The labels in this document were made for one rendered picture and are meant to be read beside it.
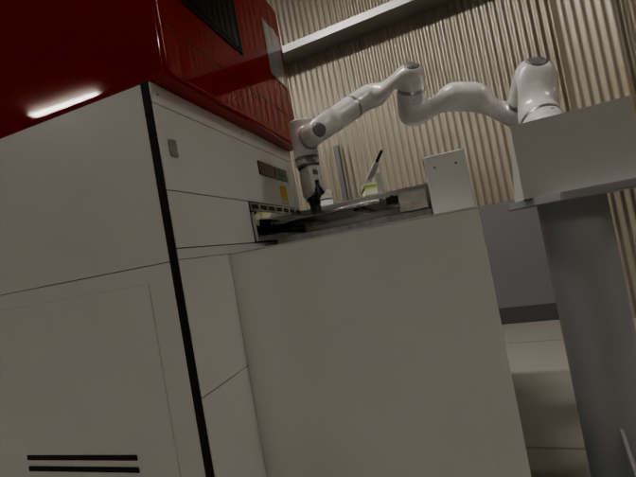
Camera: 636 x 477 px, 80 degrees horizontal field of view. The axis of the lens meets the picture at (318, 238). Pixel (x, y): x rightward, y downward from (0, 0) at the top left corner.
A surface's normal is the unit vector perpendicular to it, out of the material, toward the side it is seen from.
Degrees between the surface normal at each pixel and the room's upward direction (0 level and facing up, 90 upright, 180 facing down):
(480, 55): 90
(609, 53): 90
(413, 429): 90
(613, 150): 90
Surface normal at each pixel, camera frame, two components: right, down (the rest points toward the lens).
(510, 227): -0.37, 0.04
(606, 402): -0.64, 0.09
